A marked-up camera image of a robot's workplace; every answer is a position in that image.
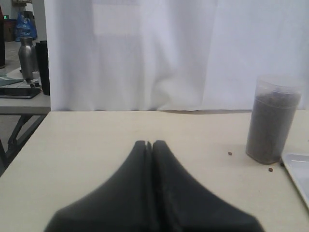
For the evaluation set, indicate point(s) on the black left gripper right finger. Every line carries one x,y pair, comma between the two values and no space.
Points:
184,205

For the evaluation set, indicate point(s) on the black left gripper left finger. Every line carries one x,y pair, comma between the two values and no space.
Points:
124,203

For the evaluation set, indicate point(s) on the clear plastic tall container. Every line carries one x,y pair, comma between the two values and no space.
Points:
275,102

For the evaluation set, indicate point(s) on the steel water bottle background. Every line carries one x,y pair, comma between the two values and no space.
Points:
27,58

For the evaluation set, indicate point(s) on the white plastic tray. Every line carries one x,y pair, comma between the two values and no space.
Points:
297,166

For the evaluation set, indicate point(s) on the grey side table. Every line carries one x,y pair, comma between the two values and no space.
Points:
27,108

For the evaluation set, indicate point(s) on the white backdrop curtain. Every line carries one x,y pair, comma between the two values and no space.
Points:
117,55

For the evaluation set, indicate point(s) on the black tablet on side table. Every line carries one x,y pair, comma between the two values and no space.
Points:
18,93

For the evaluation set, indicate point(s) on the black tumbler background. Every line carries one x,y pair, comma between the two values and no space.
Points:
43,65

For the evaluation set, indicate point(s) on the blue plastic bag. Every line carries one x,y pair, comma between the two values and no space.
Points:
25,26

